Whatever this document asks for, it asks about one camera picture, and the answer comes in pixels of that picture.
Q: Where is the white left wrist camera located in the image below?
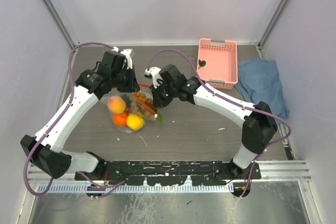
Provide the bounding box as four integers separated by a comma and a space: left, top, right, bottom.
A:
111, 46, 134, 69

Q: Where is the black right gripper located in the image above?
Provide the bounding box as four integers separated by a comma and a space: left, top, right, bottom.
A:
150, 79, 176, 109

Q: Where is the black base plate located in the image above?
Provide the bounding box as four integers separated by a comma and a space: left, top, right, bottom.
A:
75, 161, 261, 186

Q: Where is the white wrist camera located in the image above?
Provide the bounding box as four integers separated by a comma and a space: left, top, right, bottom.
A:
111, 46, 134, 69
144, 67, 163, 89

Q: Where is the aluminium front rail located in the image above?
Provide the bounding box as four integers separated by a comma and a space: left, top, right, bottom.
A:
26, 161, 311, 186

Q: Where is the pink plastic basket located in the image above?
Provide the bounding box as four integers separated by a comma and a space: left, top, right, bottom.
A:
197, 38, 238, 90

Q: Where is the yellow lemon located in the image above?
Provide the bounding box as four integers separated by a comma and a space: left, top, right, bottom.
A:
126, 113, 145, 131

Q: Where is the white slotted cable duct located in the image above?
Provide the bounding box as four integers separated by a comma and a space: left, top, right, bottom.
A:
48, 183, 234, 194

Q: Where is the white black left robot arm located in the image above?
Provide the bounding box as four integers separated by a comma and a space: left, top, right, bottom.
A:
20, 47, 140, 180

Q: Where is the blue cloth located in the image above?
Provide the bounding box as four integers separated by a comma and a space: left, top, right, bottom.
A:
235, 58, 289, 120

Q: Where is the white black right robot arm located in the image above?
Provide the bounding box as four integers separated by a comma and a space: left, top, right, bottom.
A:
144, 64, 277, 179

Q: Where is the clear zip bag orange zipper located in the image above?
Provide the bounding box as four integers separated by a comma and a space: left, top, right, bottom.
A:
106, 84, 157, 133

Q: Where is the small green leaf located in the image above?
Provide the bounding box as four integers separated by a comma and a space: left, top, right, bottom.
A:
198, 60, 206, 68

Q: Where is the brown longan bunch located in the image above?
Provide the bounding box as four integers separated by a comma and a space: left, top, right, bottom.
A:
125, 91, 157, 121

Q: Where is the orange tangerine with leaf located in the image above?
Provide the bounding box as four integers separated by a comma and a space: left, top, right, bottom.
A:
112, 112, 128, 127

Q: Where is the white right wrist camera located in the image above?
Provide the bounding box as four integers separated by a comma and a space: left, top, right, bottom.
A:
144, 67, 163, 89

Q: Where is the orange fruit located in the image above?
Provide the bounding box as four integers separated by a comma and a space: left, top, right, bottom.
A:
108, 96, 126, 114

